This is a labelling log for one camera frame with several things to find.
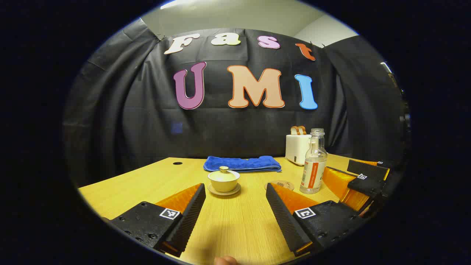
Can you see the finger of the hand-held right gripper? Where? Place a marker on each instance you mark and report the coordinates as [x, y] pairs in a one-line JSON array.
[[342, 187], [368, 169]]

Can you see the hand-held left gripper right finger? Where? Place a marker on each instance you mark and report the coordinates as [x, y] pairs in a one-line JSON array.
[[285, 217]]

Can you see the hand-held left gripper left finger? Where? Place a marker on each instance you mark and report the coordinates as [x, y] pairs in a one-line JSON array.
[[189, 217]]

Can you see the round cork coaster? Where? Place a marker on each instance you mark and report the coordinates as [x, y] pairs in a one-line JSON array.
[[285, 185]]

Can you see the clear water bottle orange label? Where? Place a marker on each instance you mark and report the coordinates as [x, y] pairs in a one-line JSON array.
[[313, 165]]

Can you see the cream yellow teacup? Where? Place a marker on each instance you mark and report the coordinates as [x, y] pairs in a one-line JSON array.
[[223, 186]]

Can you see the cream yellow teacup lid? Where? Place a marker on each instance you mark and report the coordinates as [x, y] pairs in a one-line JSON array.
[[224, 176]]

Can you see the white toaster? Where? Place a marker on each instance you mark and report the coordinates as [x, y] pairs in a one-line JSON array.
[[296, 149]]

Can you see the blue folded towel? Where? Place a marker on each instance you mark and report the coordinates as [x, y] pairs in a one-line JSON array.
[[241, 163]]

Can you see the bread slice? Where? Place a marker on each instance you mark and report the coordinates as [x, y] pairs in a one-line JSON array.
[[302, 130], [294, 130]]

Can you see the black backdrop cloth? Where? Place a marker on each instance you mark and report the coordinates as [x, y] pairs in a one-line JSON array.
[[147, 110]]

